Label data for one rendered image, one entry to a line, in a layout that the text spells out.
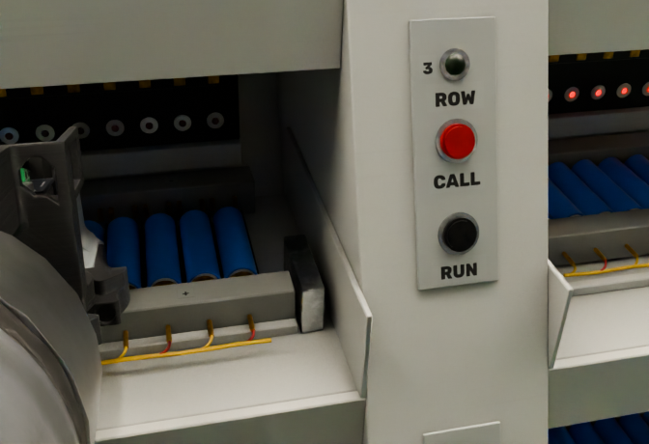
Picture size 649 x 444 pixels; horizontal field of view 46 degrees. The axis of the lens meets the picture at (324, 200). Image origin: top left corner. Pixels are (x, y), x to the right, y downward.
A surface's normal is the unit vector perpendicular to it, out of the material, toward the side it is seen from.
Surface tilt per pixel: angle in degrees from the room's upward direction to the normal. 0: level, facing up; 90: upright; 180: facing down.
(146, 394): 21
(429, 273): 90
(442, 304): 90
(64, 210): 91
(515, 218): 90
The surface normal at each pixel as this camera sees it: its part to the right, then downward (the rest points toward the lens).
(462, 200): 0.22, 0.18
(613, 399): 0.23, 0.51
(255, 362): 0.03, -0.85
